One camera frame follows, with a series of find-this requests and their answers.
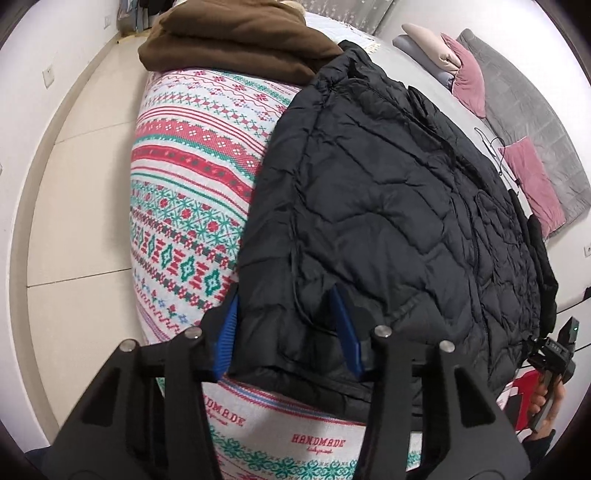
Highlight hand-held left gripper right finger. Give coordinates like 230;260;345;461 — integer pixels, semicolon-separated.
328;285;533;480

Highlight light blue fringed throw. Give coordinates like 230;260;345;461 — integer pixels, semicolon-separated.
302;11;382;54

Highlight grey bed sheet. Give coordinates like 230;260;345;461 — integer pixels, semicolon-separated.
302;11;511;146

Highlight grey pillow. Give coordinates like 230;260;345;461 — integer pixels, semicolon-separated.
392;36;455;89

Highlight pink square pillow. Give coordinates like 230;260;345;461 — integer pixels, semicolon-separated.
441;33;488;119

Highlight red green patterned blanket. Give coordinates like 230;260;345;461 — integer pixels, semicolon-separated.
129;68;423;480

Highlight beige pillow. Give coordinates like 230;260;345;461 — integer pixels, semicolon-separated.
402;23;462;73

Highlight person's right hand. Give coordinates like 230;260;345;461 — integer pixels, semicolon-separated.
529;378;567;433

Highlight grey patterned curtain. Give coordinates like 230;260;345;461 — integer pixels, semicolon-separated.
305;0;399;25

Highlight pink long pillow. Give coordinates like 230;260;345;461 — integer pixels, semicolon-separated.
499;137;567;239

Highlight person's right forearm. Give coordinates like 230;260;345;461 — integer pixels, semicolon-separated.
522;428;557;468

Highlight black cable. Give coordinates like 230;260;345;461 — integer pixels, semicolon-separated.
475;127;523;195

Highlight grey padded headboard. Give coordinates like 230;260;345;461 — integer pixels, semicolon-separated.
456;28;591;227

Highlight black puffer jacket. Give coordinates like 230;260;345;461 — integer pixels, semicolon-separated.
228;41;559;432

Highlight red object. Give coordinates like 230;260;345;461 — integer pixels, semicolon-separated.
499;369;542;433

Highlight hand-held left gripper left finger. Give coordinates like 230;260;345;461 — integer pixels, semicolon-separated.
44;294;241;480

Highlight folded brown coat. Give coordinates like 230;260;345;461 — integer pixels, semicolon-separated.
139;0;345;86

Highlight hanging clothes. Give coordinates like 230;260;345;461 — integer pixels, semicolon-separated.
117;0;185;37

